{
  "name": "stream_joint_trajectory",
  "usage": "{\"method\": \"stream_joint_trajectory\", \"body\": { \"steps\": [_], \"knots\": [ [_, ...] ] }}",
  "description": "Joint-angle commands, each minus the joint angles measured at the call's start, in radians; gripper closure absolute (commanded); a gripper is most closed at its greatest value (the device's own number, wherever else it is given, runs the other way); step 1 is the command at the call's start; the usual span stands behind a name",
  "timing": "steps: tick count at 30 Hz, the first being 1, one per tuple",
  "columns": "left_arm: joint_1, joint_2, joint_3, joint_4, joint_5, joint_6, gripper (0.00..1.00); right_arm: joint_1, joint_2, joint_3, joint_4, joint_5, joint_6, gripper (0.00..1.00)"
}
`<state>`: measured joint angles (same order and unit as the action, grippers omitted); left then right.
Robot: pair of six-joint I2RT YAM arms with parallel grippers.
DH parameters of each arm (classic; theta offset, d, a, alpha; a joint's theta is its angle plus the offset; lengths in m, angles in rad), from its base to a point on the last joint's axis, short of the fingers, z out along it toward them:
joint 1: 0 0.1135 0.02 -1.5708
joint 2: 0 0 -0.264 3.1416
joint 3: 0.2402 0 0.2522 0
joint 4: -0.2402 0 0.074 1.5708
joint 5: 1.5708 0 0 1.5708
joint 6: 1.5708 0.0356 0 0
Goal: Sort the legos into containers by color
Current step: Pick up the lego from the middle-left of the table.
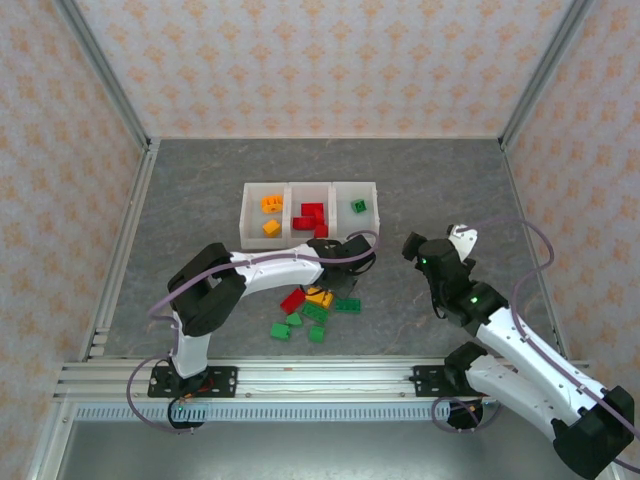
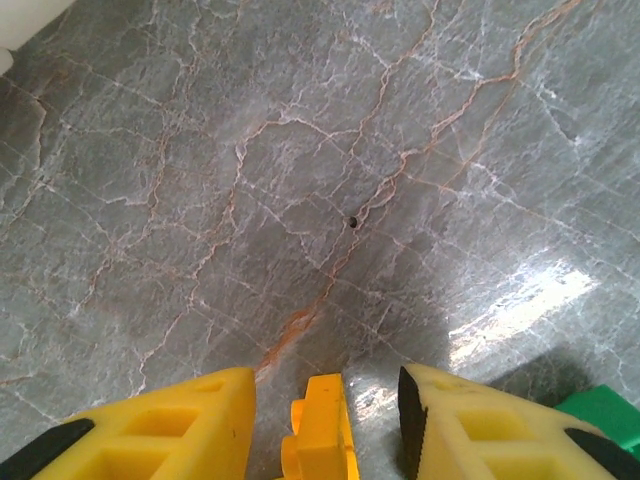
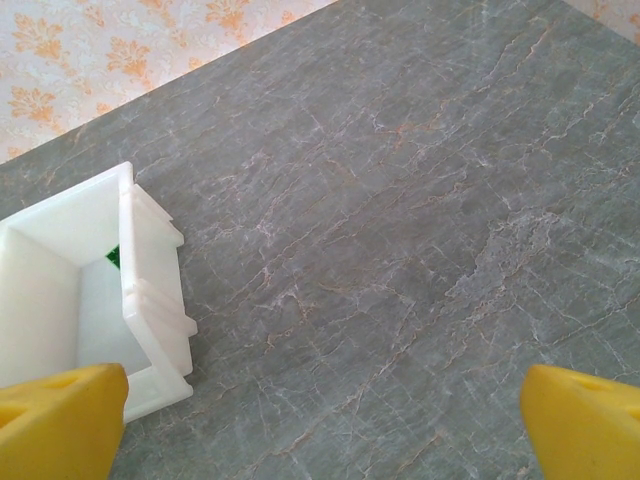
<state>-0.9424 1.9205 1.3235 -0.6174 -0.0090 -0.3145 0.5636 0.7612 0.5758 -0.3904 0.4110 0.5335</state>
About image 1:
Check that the yellow lego brick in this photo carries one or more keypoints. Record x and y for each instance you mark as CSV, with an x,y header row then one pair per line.
x,y
321,298
270,228

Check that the dark green long lego brick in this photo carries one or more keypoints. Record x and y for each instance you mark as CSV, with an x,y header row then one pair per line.
x,y
348,305

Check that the small red lego brick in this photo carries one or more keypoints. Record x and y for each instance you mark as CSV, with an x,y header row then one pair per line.
x,y
321,231

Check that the long red lego brick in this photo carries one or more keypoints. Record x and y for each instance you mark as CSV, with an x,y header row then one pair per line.
x,y
292,300

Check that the light green long lego brick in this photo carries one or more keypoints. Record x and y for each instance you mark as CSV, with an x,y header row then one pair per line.
x,y
315,312

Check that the green square lego brick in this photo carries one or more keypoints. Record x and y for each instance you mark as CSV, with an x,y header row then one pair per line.
x,y
317,334
358,205

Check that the green sloped lego brick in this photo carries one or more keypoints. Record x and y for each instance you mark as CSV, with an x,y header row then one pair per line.
x,y
281,331
294,320

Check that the yellow rounded lego piece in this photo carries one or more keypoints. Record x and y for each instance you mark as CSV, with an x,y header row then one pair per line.
x,y
272,202

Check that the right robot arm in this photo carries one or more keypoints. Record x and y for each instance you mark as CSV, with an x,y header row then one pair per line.
x,y
525,350

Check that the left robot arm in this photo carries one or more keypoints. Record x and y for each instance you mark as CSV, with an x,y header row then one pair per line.
x,y
270,272

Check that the white plastic bin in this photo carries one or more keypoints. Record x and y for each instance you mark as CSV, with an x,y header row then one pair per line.
x,y
345,220
296,195
255,220

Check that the aluminium front rail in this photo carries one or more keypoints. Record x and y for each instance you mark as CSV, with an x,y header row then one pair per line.
x,y
325,377

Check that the aluminium side rail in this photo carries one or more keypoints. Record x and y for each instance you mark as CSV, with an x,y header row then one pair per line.
x,y
122,250
537,255

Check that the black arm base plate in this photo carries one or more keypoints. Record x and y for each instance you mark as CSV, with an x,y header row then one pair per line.
x,y
427,382
220,381

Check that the aluminium frame post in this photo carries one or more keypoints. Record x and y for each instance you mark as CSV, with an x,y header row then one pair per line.
x,y
102,75
542,75

